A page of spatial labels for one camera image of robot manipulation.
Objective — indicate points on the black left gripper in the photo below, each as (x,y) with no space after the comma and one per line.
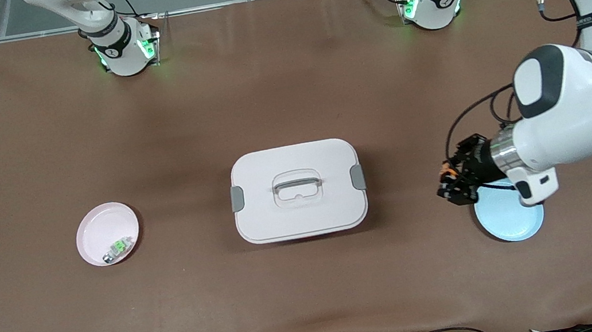
(479,161)

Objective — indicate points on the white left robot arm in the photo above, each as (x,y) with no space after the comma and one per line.
(566,110)

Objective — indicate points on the light blue round plate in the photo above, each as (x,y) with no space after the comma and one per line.
(506,217)

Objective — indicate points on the white lidded pink storage box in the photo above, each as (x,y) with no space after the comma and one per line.
(302,211)

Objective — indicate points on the pink round plate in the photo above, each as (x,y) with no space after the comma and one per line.
(102,228)

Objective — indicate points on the brown table mat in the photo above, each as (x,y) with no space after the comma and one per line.
(283,75)

